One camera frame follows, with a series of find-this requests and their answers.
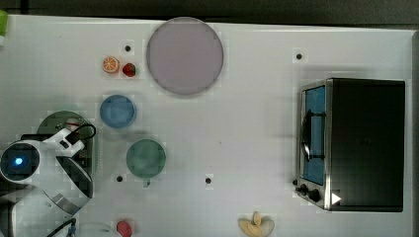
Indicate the red plush toy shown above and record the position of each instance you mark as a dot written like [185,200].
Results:
[124,229]

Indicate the orange slice toy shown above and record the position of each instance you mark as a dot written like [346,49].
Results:
[111,65]

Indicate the green white bottle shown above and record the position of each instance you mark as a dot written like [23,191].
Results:
[3,26]

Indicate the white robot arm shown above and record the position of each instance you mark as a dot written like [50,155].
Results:
[60,186]

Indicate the red strawberry toy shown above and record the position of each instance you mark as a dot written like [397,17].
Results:
[129,70]

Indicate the peeled banana toy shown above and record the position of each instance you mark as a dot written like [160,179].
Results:
[257,226]

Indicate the blue round bowl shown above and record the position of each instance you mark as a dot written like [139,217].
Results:
[118,111]

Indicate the grey round plate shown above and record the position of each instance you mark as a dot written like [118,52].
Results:
[184,56]

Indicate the green cup with handle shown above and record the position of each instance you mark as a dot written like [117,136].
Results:
[146,159]

